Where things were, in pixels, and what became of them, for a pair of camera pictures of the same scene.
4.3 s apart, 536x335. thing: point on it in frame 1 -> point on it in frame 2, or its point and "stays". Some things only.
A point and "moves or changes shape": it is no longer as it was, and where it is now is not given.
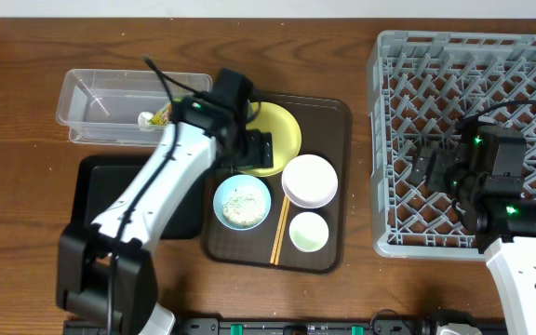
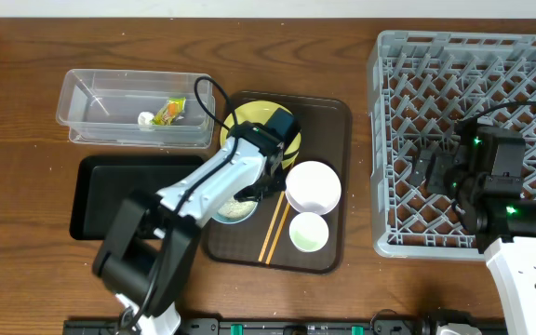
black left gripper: (261, 155) -> (281, 181)
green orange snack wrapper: (162, 116) stays
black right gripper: (425, 164) stays
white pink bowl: (309, 180) moves or changes shape
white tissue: (143, 121) stays
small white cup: (308, 232) stays
